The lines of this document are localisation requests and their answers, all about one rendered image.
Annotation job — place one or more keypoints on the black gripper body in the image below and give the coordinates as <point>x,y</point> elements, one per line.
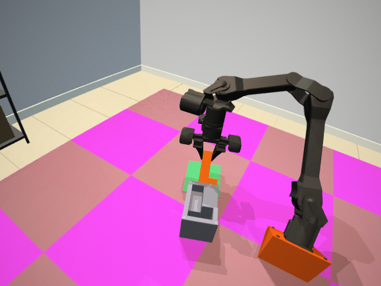
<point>211,133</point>

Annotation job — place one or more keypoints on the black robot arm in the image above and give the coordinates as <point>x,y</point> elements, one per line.
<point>306,193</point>

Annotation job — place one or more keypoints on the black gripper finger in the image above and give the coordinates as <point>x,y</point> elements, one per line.
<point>199,149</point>
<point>217,151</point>

